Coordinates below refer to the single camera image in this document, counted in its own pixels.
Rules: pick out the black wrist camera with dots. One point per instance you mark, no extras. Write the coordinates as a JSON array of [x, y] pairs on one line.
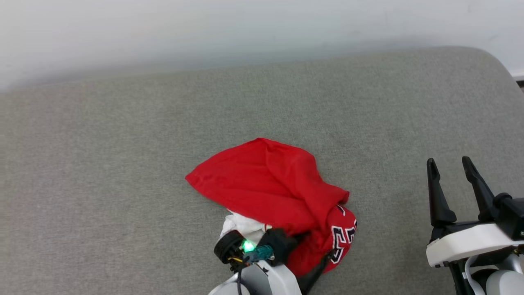
[[225, 246], [511, 217]]

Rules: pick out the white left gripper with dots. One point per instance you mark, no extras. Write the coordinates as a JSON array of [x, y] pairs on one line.
[[280, 243]]

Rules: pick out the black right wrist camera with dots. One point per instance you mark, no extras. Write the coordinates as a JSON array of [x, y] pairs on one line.
[[511, 217]]

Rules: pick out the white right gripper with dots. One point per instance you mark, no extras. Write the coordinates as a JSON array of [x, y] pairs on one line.
[[462, 243]]

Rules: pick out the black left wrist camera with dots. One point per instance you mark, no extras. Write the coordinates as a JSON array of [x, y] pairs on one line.
[[225, 246]]

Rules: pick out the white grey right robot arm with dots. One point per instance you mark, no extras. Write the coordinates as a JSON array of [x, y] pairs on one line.
[[503, 284]]

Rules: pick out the red basketball jersey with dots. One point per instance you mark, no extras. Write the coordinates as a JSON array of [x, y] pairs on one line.
[[266, 180]]

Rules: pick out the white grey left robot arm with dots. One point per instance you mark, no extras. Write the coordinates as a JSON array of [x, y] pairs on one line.
[[274, 282]]

